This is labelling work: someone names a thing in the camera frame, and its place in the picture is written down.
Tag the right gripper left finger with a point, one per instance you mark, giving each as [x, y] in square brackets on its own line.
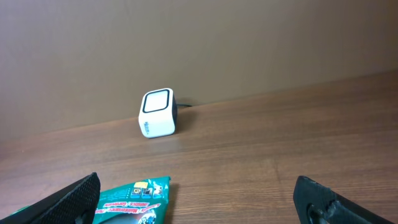
[76, 203]

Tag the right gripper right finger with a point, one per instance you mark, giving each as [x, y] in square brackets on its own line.
[316, 203]

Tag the green 3M gloves package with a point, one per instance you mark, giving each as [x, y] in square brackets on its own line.
[145, 201]

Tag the white barcode scanner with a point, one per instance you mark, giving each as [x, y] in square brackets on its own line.
[158, 113]

